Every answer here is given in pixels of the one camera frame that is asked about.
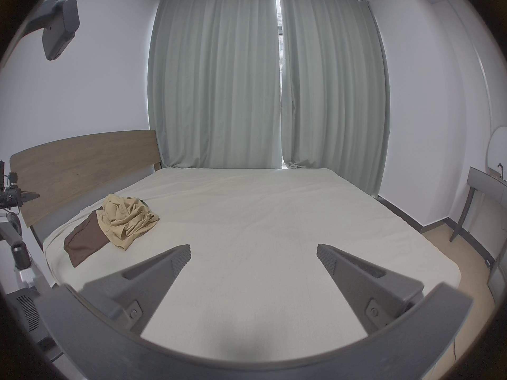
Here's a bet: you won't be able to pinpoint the bed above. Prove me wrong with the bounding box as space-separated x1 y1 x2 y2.
9 130 462 362

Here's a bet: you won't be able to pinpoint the window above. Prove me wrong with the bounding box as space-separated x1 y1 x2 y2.
275 0 287 169

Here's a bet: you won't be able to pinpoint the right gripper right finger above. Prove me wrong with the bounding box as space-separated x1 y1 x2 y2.
316 244 425 336

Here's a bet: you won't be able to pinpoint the brown garment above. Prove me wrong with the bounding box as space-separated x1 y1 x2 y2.
63 210 111 268

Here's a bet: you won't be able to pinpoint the grey-green curtain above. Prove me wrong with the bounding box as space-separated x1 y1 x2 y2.
147 0 283 169
277 0 391 197

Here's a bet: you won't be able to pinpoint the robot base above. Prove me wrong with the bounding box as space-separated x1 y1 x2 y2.
6 283 66 365

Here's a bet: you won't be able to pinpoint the beige shorts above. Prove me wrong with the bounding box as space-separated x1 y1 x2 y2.
96 193 160 251

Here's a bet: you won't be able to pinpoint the grey small table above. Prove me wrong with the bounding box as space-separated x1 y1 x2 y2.
448 167 507 260

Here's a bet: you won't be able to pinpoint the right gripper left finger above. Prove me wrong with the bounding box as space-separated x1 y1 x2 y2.
81 245 191 335

